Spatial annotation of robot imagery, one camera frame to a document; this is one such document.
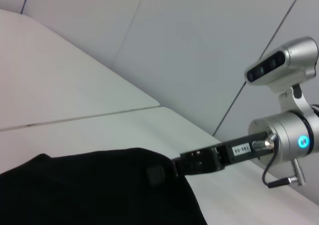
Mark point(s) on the black shirt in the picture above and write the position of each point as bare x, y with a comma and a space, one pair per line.
87, 190

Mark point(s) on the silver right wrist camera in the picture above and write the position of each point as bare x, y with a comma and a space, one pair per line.
286, 63

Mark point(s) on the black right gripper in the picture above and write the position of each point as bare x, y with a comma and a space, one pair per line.
226, 154

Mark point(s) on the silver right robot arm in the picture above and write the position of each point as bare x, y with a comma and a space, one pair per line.
289, 135

